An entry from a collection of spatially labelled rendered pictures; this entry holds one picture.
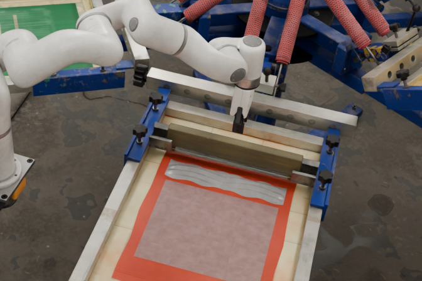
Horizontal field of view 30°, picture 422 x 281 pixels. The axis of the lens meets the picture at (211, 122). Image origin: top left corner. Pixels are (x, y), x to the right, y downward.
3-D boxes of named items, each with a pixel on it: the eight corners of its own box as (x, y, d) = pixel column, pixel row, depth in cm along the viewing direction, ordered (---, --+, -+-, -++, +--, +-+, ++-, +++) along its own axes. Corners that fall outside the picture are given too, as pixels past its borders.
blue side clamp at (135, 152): (139, 174, 234) (140, 158, 229) (123, 170, 234) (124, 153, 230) (167, 112, 256) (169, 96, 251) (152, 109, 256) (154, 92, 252)
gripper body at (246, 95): (237, 63, 220) (233, 94, 227) (229, 85, 212) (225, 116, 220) (264, 69, 219) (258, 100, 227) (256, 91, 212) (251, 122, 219)
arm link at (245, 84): (238, 58, 219) (237, 66, 221) (231, 77, 212) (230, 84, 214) (264, 64, 218) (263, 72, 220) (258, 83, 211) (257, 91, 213)
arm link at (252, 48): (218, 56, 201) (204, 34, 207) (215, 88, 208) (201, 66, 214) (271, 46, 206) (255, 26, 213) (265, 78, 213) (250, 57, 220)
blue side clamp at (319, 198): (323, 221, 227) (328, 205, 223) (306, 217, 228) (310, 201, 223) (336, 153, 249) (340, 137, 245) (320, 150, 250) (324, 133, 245)
